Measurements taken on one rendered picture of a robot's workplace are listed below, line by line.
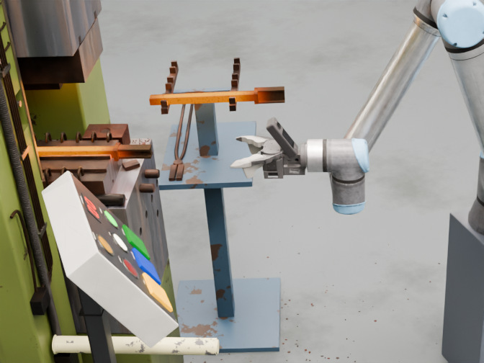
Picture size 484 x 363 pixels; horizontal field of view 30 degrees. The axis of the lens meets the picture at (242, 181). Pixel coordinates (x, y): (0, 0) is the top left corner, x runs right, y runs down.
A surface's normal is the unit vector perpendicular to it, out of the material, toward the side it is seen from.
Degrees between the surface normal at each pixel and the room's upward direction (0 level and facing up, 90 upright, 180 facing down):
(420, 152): 0
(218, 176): 0
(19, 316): 90
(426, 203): 0
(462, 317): 90
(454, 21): 83
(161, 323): 90
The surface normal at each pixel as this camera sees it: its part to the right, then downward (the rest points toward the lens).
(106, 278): 0.33, 0.48
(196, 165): -0.07, -0.84
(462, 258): -0.94, 0.24
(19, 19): -0.11, 0.54
